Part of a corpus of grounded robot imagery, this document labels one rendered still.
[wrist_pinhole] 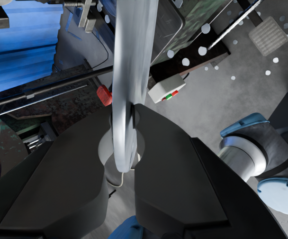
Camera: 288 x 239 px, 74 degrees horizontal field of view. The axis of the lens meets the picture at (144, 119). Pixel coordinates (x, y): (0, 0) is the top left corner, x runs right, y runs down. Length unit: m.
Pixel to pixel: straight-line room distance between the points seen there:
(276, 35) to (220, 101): 0.50
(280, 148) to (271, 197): 0.13
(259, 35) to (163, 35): 0.62
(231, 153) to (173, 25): 0.30
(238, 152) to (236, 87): 0.78
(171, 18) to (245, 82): 0.86
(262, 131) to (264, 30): 0.53
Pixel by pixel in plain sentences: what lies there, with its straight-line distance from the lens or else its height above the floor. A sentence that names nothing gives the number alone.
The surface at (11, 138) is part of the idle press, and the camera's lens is 1.63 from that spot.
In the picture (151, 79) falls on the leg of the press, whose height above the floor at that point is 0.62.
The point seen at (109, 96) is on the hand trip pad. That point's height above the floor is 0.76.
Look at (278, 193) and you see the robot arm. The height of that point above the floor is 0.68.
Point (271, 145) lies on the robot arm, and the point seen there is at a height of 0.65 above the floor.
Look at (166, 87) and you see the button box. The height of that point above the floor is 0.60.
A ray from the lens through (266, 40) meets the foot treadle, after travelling 0.98.
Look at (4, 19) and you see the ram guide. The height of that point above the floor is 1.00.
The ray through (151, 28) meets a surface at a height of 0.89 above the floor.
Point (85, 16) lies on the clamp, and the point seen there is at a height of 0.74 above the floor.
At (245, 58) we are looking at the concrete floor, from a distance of 1.18.
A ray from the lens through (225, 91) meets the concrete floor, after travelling 1.26.
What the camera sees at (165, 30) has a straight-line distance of 0.42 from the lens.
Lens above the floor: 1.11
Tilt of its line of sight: 38 degrees down
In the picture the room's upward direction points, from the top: 120 degrees counter-clockwise
